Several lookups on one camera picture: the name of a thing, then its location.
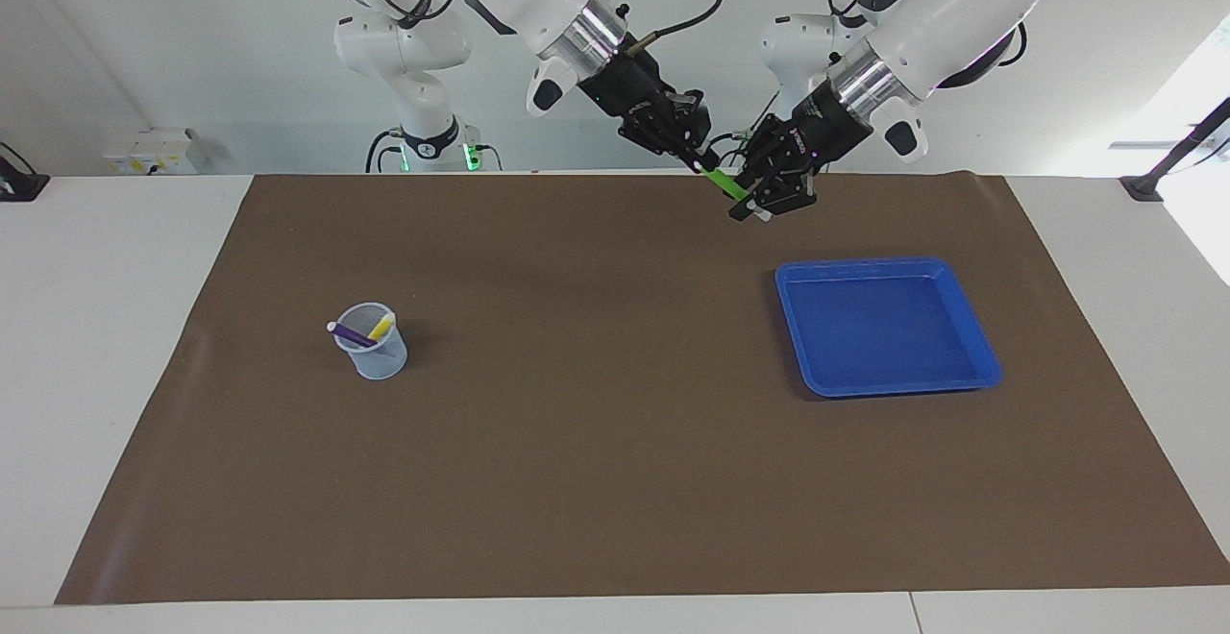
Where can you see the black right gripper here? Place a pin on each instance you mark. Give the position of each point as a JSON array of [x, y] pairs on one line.
[[639, 101]]

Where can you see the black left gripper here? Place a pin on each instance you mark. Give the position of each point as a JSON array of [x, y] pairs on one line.
[[817, 134]]

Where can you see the green highlighter pen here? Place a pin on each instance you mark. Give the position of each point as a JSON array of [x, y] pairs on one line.
[[725, 182]]

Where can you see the yellow highlighter pen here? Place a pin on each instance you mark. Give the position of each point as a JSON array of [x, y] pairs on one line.
[[381, 327]]

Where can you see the purple highlighter pen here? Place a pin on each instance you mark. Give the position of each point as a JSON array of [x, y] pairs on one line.
[[352, 334]]

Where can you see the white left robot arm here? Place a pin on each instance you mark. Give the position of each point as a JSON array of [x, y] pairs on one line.
[[961, 10]]

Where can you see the blue plastic tray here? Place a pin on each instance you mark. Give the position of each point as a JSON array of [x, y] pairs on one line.
[[884, 327]]

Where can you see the brown table mat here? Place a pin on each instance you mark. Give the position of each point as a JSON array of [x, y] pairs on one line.
[[596, 442]]

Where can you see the black stand with pole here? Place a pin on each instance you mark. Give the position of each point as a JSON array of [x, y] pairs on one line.
[[1143, 187]]

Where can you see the blue mesh pen cup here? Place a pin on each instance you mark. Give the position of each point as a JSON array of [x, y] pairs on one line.
[[380, 363]]

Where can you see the black table clamp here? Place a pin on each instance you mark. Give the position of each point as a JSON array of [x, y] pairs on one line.
[[19, 187]]

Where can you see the white wall socket box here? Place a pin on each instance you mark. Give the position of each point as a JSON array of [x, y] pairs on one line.
[[154, 149]]

